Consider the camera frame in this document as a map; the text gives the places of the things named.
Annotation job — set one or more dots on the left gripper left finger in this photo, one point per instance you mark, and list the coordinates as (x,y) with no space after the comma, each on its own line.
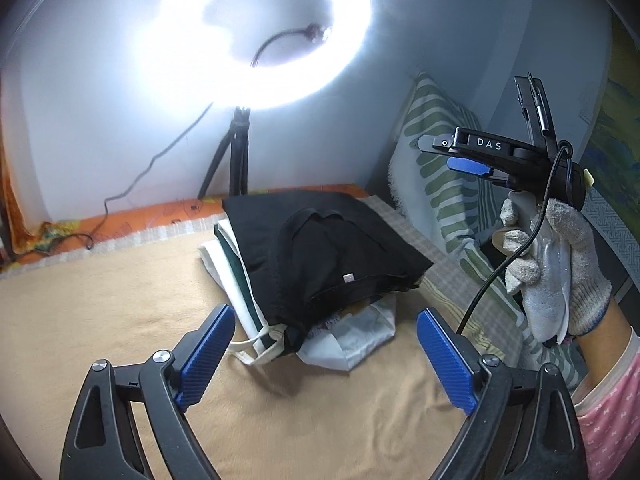
(102,439)

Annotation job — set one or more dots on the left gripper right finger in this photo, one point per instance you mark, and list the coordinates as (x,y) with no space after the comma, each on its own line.
(519,424)

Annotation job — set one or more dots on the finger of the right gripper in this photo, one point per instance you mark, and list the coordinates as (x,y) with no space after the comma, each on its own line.
(536,111)
(469,166)

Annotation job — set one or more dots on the black t-shirt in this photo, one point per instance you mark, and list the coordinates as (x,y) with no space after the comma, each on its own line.
(311,253)

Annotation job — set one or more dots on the right forearm pink sleeve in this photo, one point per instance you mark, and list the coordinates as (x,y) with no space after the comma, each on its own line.
(607,400)

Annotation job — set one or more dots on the stack of folded white clothes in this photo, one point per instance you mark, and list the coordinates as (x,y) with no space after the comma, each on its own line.
(339,342)

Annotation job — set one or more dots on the right hand white glove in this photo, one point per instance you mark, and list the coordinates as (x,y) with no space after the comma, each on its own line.
(564,292)

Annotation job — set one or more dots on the green striped white cushion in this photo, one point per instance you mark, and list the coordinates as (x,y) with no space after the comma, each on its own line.
(458,213)

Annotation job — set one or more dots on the black gooseneck phone holder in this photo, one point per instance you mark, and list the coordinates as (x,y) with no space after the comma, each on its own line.
(290,40)

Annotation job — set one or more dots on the orange patterned bed sheet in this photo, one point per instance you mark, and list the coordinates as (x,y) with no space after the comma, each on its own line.
(89,233)

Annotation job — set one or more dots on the orange patterned scarf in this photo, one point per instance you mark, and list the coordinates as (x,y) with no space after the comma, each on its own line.
(23,243)

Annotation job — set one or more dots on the black ring light tripod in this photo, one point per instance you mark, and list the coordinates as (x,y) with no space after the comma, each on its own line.
(235,141)

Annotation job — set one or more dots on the white ring light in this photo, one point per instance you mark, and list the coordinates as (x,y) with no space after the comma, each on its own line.
(186,54)

